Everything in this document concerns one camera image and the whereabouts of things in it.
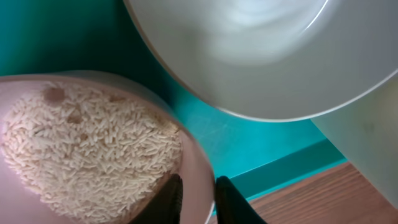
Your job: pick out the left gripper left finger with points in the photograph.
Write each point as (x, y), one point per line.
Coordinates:
(166, 206)

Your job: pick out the pink bowl with rice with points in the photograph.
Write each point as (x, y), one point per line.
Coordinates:
(93, 147)

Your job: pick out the teal serving tray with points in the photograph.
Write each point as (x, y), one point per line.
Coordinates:
(48, 36)

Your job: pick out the grey-green bowl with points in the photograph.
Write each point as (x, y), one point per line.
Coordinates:
(274, 61)

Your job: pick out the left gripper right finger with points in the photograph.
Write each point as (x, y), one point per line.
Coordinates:
(231, 206)

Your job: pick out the white paper cup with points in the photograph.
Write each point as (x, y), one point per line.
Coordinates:
(365, 132)

